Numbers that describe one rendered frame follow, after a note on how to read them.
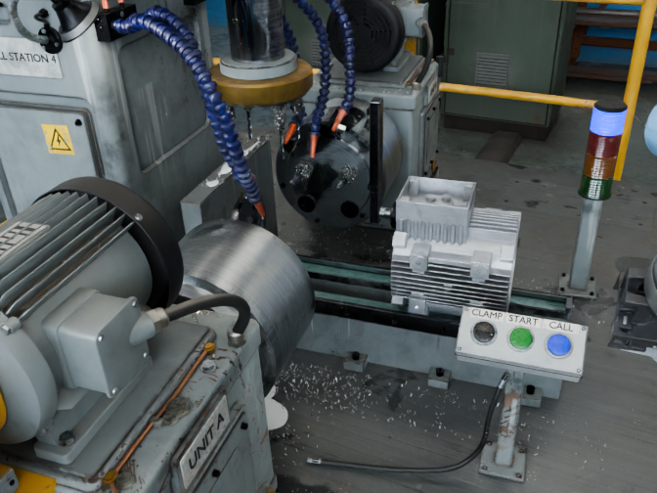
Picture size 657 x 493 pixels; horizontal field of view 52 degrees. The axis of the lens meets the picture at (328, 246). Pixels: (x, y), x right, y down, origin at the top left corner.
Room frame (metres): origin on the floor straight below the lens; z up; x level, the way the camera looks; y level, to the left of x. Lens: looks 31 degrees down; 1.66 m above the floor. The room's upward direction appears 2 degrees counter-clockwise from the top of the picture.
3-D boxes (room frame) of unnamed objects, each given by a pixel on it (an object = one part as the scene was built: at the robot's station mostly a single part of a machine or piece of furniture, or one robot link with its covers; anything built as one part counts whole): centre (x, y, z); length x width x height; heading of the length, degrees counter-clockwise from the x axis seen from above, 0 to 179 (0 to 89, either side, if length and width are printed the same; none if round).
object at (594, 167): (1.22, -0.54, 1.10); 0.06 x 0.06 x 0.04
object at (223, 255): (0.79, 0.19, 1.04); 0.37 x 0.25 x 0.25; 160
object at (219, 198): (1.18, 0.21, 0.97); 0.30 x 0.11 x 0.34; 160
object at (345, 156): (1.44, -0.05, 1.04); 0.41 x 0.25 x 0.25; 160
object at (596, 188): (1.22, -0.54, 1.05); 0.06 x 0.06 x 0.04
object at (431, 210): (1.03, -0.19, 1.11); 0.12 x 0.11 x 0.07; 71
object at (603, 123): (1.22, -0.54, 1.19); 0.06 x 0.06 x 0.04
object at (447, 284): (1.02, -0.23, 1.02); 0.20 x 0.19 x 0.19; 71
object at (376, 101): (1.21, -0.10, 1.12); 0.04 x 0.03 x 0.26; 70
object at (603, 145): (1.22, -0.54, 1.14); 0.06 x 0.06 x 0.04
